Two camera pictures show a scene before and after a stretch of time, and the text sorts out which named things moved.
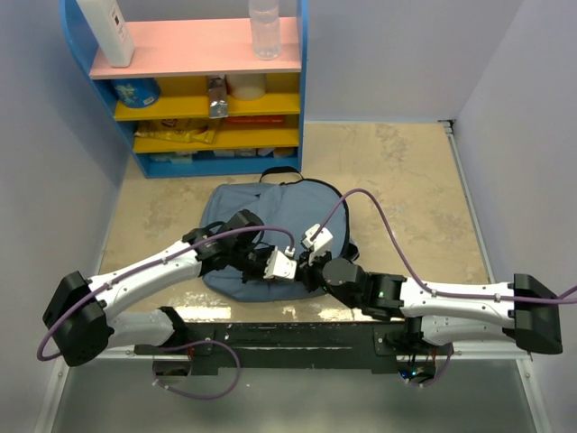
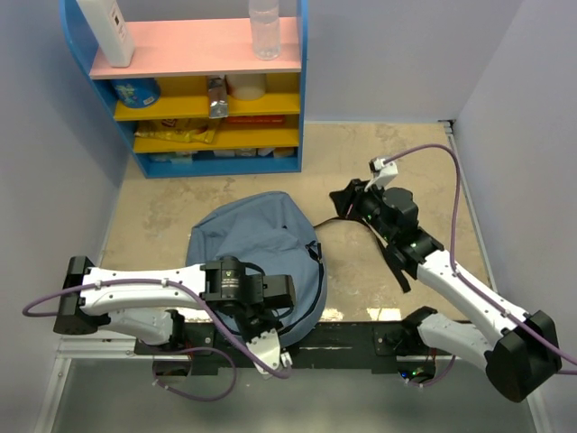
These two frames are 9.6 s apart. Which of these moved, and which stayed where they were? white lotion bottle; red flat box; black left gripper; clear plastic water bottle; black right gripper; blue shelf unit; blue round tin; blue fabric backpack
Moved: black left gripper; black right gripper; blue fabric backpack
Stayed: clear plastic water bottle; blue round tin; red flat box; blue shelf unit; white lotion bottle
